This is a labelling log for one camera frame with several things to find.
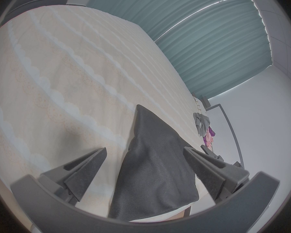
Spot dark grey garment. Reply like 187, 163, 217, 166
108, 104, 200, 221

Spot purple garment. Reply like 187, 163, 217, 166
203, 126, 215, 145

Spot white printed pillow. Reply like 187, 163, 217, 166
192, 96, 207, 115

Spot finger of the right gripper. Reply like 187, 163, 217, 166
200, 145, 224, 162

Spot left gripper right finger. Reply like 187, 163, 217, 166
183, 147, 251, 201

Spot pile of clothes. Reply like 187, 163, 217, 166
193, 112, 216, 148

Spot blue-green curtain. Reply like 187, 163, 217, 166
156, 0, 274, 99
86, 0, 246, 43

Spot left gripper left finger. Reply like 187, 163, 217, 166
39, 147, 108, 203

